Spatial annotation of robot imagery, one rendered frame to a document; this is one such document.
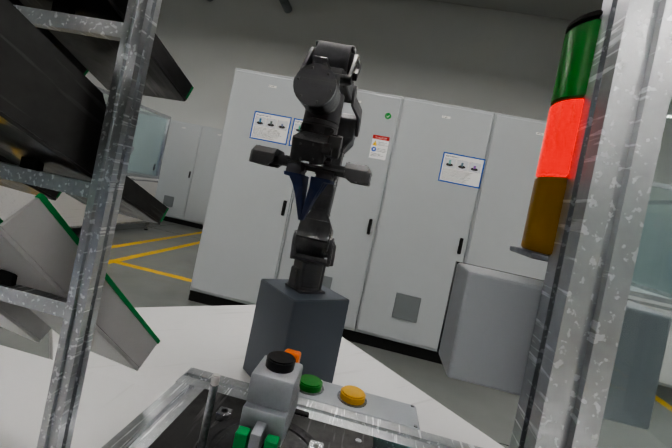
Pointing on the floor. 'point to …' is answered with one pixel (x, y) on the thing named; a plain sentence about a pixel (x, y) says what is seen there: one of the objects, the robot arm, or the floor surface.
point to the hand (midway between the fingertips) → (305, 198)
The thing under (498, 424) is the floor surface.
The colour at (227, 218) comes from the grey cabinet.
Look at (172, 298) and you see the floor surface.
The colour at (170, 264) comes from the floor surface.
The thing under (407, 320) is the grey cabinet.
